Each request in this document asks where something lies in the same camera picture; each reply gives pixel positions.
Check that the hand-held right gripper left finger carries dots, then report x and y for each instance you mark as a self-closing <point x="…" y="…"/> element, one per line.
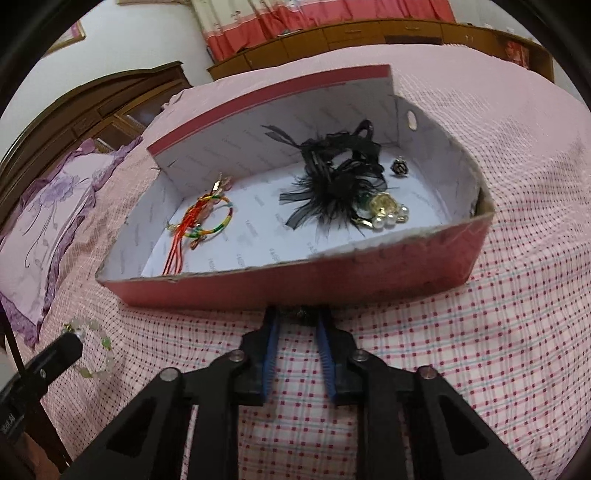
<point x="271" y="355"/>

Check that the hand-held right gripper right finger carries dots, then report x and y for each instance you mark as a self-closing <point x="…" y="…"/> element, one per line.
<point x="326" y="355"/>

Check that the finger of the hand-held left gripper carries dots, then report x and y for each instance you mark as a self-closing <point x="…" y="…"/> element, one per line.
<point x="55" y="362"/>

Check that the red cardboard box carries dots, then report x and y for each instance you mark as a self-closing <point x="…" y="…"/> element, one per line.
<point x="300" y="284"/>

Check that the pearl gold brooch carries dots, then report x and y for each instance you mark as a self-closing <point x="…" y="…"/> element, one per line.
<point x="385" y="207"/>

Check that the purple floral pillow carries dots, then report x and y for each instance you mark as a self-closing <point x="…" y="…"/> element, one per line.
<point x="51" y="221"/>

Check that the black feather hair clip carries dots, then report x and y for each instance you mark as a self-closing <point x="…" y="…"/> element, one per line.
<point x="337" y="184"/>

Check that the pink checked bedsheet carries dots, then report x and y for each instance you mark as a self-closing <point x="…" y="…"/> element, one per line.
<point x="508" y="300"/>

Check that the wooden headboard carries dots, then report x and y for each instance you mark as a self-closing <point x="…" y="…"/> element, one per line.
<point x="106" y="106"/>

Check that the low wooden cabinet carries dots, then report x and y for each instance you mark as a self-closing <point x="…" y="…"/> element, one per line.
<point x="369" y="34"/>

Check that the red patterned curtain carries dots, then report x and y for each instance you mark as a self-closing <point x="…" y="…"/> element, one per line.
<point x="323" y="18"/>

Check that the framed wall picture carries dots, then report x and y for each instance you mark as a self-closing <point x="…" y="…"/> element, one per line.
<point x="69" y="36"/>

